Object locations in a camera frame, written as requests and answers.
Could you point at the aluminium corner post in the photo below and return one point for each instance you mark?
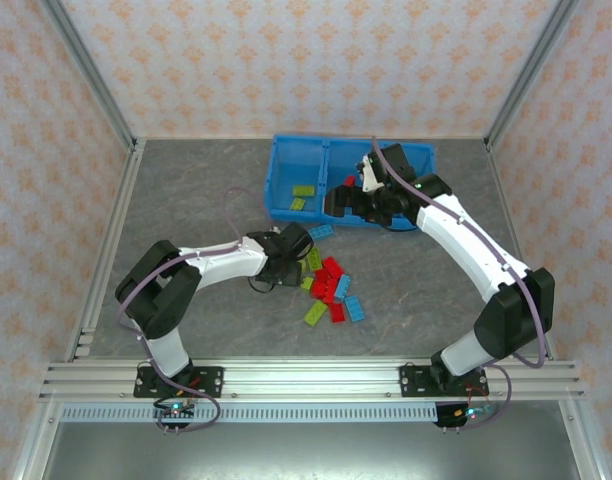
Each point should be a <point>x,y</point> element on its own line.
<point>93,70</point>
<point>531,70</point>

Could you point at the grey metal panel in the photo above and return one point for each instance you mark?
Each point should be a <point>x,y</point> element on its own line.
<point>306,450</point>

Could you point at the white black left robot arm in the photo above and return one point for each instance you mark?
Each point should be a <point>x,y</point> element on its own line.
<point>226,261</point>

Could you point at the small circuit board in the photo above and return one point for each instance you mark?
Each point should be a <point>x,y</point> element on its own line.
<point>176,411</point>
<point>468,412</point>

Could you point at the green lego brick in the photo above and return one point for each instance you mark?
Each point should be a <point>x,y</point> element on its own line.
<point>307,283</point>
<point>297,203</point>
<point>313,260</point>
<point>316,313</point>
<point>303,190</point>

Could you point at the red lego brick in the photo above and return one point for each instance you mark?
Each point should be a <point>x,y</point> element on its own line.
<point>321,276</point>
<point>332,265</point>
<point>350,181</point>
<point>332,292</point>
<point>319,290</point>
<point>337,312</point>

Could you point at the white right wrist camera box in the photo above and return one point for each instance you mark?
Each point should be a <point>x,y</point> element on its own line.
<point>371,175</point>

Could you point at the aluminium side rail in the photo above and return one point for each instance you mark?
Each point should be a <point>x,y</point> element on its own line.
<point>106,250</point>
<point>507,200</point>

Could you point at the aluminium front rail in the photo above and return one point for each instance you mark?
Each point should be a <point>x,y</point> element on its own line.
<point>311,380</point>

